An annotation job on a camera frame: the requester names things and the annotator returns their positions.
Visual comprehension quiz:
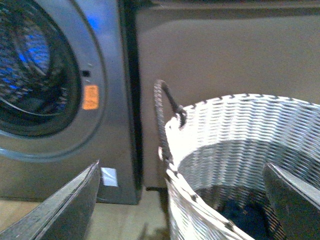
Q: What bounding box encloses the orange warning sticker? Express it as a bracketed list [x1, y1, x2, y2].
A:
[82, 85, 100, 110]

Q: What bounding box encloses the white label sticker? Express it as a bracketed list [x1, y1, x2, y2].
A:
[100, 167, 119, 187]

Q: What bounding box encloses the grey front-load washing machine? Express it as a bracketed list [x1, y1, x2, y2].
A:
[0, 0, 142, 205]

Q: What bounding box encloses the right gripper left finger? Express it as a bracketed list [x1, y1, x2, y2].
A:
[0, 161, 100, 240]

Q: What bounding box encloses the dark blue garment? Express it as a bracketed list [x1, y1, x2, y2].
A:
[219, 200, 269, 240]

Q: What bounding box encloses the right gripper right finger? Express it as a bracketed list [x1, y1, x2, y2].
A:
[262, 162, 320, 240]

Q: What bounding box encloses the white woven laundry basket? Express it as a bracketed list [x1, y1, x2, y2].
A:
[154, 80, 320, 240]

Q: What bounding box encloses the grey cabinet beside washer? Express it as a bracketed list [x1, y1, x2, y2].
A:
[135, 0, 320, 189]

